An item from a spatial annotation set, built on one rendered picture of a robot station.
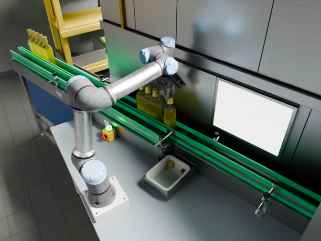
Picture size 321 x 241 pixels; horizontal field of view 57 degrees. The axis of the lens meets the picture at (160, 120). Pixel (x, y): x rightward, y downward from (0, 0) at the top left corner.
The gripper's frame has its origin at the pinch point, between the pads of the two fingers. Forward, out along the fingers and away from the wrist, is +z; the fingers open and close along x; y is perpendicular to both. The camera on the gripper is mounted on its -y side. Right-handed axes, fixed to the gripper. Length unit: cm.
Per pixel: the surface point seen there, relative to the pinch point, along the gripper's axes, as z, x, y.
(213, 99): -2.0, -12.6, -20.9
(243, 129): 9.4, -13.3, -41.5
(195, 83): -7.3, -12.3, -8.4
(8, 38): 64, -33, 306
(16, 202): 115, 79, 105
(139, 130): 24.0, 13.4, 13.3
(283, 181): 21, -5, -72
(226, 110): 1.5, -13.1, -29.8
